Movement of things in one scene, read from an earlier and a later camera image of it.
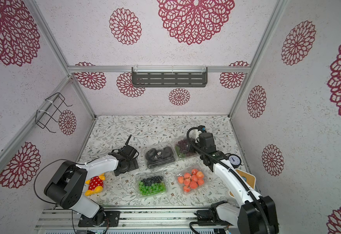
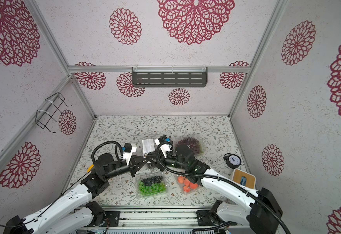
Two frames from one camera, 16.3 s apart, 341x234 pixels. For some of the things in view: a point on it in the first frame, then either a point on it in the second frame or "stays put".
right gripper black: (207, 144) -> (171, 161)
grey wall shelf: (169, 76) stays put
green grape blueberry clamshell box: (151, 185) stays put
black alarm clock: (234, 159) stays put
